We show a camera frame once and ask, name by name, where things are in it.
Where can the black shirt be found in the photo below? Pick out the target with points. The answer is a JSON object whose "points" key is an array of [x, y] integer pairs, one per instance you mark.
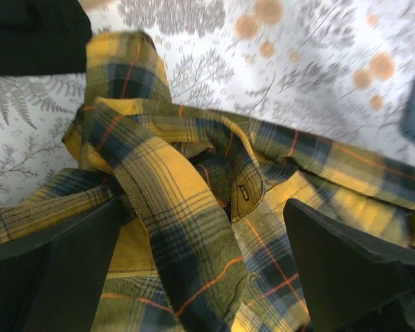
{"points": [[43, 38]]}

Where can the yellow plaid flannel shirt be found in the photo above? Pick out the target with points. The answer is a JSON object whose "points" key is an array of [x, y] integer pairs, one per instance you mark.
{"points": [[203, 245]]}

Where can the floral patterned tablecloth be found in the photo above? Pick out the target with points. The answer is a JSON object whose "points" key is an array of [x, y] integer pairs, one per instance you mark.
{"points": [[341, 69]]}

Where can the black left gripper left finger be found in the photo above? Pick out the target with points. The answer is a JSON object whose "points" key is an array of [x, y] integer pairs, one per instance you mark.
{"points": [[52, 279]]}

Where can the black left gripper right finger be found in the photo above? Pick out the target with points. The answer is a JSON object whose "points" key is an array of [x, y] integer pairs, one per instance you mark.
{"points": [[351, 280]]}

